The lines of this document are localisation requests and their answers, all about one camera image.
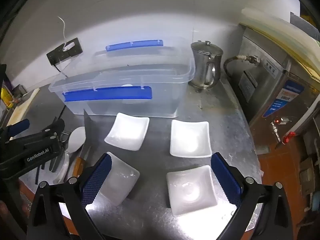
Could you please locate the white plug with cable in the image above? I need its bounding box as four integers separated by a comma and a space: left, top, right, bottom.
57, 16, 75, 52

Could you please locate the stainless steel kettle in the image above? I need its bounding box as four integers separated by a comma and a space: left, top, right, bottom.
190, 40, 224, 93

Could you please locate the clear plastic lid blue latch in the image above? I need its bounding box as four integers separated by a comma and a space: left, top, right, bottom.
94, 39, 193, 68

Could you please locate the metal braided hose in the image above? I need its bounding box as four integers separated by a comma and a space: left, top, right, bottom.
223, 55, 260, 77

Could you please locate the metal tap red lever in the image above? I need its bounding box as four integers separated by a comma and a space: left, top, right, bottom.
271, 120, 295, 145

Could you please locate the stainless steel machine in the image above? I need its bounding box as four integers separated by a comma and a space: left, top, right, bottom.
236, 24, 320, 150

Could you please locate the black power cable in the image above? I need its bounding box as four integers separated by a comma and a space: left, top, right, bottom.
54, 64, 68, 78

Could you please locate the white square dish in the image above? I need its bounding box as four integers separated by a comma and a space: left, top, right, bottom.
166, 165, 218, 217
104, 112, 150, 152
169, 120, 212, 158
99, 151, 140, 207

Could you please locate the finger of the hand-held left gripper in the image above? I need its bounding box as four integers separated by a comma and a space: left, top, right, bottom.
37, 118, 66, 141
0, 119, 31, 143

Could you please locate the cleaver with wooden handle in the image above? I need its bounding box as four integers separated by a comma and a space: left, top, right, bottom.
72, 109, 95, 178

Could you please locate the white ceramic spoon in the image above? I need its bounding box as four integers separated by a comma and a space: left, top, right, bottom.
54, 152, 70, 184
65, 126, 87, 153

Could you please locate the black power strip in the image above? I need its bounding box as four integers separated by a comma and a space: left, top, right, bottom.
46, 37, 83, 64

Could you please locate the clear plastic storage box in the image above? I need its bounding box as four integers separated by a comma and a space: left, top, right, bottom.
49, 64, 196, 118

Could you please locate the pale cutting board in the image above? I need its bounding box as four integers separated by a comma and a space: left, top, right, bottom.
6, 88, 40, 127

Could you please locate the yellow object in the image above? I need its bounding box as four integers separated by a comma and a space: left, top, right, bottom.
0, 86, 13, 109

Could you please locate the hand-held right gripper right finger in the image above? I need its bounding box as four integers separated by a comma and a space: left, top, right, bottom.
211, 152, 293, 240

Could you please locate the metal peeler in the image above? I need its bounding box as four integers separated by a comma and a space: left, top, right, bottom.
49, 131, 71, 173

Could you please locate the stack of pale cutting boards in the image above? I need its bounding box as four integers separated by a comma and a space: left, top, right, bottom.
239, 0, 320, 80

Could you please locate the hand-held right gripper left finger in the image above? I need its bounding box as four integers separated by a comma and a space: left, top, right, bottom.
26, 152, 113, 240

